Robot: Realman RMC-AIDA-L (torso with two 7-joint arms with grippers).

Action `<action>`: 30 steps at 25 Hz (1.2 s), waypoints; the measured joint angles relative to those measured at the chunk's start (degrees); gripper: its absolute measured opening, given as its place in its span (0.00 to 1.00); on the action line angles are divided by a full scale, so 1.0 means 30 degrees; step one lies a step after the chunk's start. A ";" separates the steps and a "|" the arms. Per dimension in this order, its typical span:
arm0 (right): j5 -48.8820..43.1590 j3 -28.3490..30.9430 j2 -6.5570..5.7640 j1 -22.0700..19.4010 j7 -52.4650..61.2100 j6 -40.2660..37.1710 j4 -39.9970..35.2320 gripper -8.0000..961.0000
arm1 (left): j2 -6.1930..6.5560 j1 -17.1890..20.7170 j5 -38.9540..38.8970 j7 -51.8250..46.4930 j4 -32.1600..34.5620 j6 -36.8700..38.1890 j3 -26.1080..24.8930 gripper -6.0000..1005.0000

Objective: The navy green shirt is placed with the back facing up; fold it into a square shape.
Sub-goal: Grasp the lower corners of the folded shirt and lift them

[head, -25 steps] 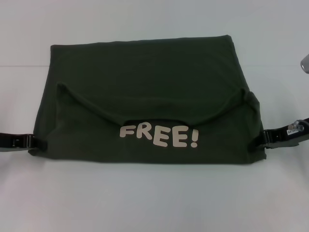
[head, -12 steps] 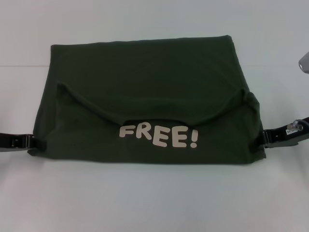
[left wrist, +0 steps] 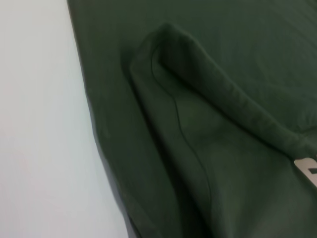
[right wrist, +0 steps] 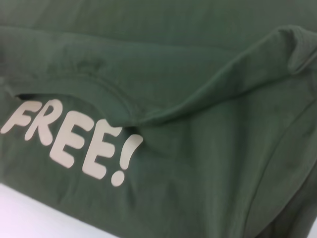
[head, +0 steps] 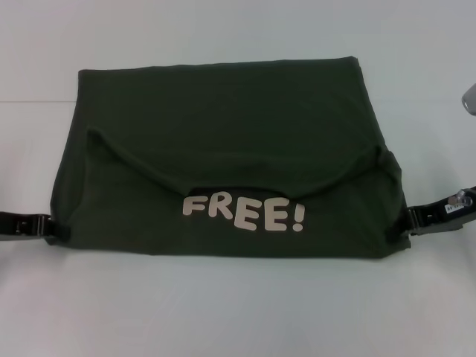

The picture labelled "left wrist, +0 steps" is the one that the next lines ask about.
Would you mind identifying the dark green shirt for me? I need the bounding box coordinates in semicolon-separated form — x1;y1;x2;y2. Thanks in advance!
66;0;317;238

